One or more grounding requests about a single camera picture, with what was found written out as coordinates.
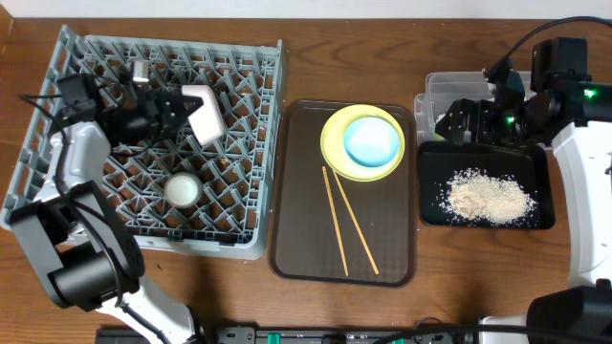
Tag yellow round plate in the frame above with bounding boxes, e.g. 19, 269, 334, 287
320, 104, 406, 182

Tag brown serving tray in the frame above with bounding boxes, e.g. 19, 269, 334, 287
270, 100, 417, 288

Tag clear plastic waste bin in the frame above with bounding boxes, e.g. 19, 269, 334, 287
413, 71, 536, 147

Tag black rectangular tray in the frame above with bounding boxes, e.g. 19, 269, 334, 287
418, 141, 556, 229

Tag rice and food scraps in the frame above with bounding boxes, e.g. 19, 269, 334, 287
438, 168, 538, 226

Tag pink white bowl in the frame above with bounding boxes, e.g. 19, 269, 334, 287
181, 85, 225, 146

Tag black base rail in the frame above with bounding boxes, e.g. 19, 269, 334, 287
95, 327, 479, 344

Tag bamboo chopstick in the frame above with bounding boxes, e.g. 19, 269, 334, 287
333, 171, 380, 275
321, 165, 349, 276

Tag light blue bowl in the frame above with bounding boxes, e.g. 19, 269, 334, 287
343, 117, 400, 167

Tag left bamboo chopstick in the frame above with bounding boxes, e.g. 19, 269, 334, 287
321, 165, 349, 276

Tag grey plastic dishwasher rack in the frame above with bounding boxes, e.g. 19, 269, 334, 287
1, 27, 286, 260

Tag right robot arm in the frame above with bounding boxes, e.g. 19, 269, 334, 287
435, 37, 611, 343

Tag white cup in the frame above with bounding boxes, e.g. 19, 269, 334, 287
164, 172, 203, 208

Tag right bamboo chopstick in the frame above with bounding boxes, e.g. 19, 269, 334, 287
333, 171, 380, 275

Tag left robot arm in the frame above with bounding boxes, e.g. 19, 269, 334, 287
8, 74, 220, 343

